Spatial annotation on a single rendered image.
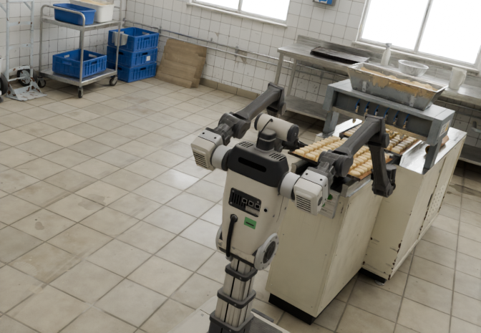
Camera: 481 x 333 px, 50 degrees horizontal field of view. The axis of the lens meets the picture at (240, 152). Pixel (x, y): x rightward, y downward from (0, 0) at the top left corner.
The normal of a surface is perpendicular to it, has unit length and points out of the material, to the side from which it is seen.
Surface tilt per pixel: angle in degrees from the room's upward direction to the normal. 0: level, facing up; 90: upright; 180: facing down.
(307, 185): 30
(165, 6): 90
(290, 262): 90
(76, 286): 0
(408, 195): 90
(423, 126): 90
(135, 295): 0
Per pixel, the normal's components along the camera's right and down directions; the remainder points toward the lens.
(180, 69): -0.31, -0.11
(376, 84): -0.57, 0.59
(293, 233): -0.55, 0.22
